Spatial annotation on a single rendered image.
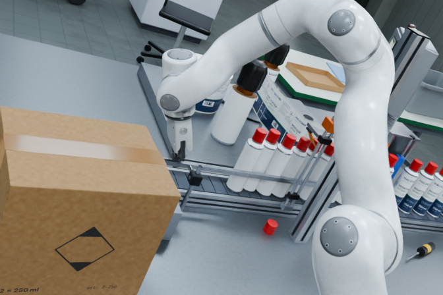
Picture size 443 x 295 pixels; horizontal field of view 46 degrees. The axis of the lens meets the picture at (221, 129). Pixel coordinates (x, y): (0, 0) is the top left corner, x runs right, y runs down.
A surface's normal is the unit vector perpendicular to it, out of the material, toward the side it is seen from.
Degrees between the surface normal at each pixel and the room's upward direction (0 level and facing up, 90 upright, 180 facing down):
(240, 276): 0
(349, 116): 72
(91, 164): 0
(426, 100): 95
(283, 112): 90
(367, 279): 89
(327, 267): 103
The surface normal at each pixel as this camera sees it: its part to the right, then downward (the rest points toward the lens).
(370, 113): 0.14, -0.29
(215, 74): 0.50, 0.11
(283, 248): 0.38, -0.83
